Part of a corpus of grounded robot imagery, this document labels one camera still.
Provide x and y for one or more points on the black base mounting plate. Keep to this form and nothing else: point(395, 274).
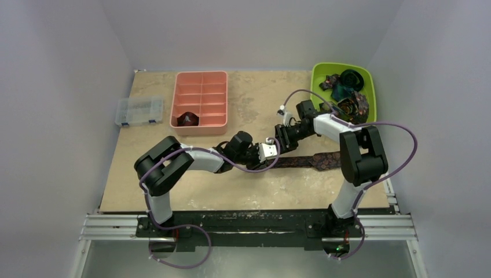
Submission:
point(310, 229)

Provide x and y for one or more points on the clear plastic organizer box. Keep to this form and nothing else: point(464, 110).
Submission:
point(136, 111)

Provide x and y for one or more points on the green plastic bin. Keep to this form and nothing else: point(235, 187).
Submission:
point(321, 70)

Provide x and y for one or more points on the pink compartment tray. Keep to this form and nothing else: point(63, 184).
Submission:
point(205, 93)

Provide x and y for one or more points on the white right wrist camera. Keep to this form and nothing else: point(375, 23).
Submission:
point(285, 115)

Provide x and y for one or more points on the dark green rolled tie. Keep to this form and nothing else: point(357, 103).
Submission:
point(352, 79)

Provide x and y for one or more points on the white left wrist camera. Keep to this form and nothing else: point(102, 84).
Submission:
point(267, 150)

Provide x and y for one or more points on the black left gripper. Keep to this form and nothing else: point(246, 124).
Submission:
point(256, 164)

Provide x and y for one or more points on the colourful ties pile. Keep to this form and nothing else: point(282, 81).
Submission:
point(348, 104)

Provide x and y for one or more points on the brown patterned necktie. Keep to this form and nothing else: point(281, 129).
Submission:
point(320, 161)

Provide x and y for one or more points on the aluminium frame rail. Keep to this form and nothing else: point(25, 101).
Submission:
point(379, 224)

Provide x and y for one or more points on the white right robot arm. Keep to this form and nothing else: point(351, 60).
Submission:
point(362, 156)

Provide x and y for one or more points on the dark red rolled tie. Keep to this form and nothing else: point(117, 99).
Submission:
point(188, 119)

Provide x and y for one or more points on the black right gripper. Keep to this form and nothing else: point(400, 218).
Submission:
point(283, 133)

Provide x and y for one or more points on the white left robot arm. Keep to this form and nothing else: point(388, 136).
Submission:
point(160, 168)

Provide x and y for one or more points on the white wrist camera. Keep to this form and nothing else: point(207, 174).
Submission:
point(267, 150)
point(285, 115)

